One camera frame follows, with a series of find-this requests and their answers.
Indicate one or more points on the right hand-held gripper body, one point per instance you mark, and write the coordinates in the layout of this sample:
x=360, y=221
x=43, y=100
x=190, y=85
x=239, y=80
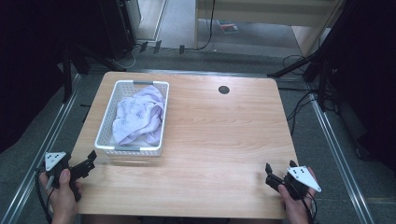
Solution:
x=301, y=176

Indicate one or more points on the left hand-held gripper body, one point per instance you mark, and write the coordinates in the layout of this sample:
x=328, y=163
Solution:
x=55, y=160

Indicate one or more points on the white plastic perforated basket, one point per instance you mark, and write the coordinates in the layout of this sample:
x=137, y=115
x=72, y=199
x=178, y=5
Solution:
x=109, y=121

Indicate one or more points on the lavender printed cloth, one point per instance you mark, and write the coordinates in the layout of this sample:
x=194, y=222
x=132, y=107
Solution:
x=137, y=116

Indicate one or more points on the person's right hand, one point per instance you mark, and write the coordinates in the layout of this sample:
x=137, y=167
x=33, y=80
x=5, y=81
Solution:
x=295, y=210

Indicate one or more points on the person's left hand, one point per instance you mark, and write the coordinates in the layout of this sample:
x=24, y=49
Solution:
x=63, y=202

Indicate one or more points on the black metal stand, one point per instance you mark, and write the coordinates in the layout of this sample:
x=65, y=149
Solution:
x=299, y=63
x=67, y=74

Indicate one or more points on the dark round table grommet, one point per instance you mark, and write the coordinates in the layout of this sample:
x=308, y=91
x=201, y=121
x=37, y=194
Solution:
x=223, y=90

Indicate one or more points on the dark curtain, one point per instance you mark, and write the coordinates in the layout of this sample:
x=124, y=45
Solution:
x=367, y=77
x=28, y=62

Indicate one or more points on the black cabinet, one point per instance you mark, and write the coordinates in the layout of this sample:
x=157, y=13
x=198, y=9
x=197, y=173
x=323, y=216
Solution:
x=118, y=28

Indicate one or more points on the book on floor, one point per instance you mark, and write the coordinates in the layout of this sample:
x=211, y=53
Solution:
x=229, y=27

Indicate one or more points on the metal floor rail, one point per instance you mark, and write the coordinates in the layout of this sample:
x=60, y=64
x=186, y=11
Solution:
x=339, y=161
x=34, y=174

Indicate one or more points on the small black floor bracket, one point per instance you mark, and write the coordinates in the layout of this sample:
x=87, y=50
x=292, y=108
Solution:
x=143, y=46
x=157, y=46
x=181, y=49

